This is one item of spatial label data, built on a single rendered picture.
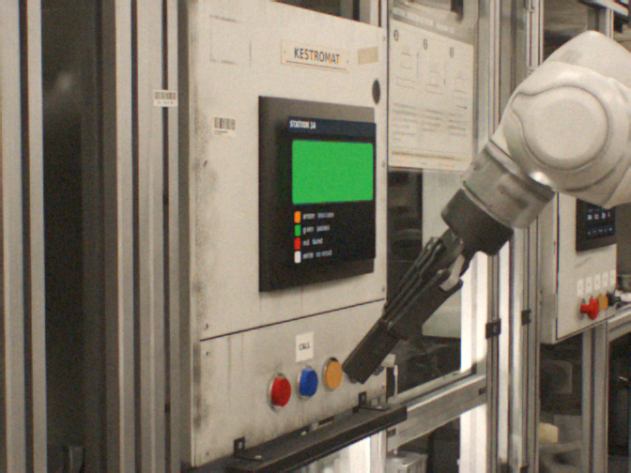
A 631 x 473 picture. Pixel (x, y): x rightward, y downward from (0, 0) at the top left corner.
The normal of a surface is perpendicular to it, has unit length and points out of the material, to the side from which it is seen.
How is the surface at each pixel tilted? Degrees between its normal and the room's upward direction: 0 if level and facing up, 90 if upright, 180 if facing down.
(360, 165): 90
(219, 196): 90
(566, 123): 90
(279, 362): 90
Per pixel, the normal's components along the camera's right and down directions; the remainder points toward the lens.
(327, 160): 0.88, 0.03
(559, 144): -0.32, 0.05
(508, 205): 0.02, 0.29
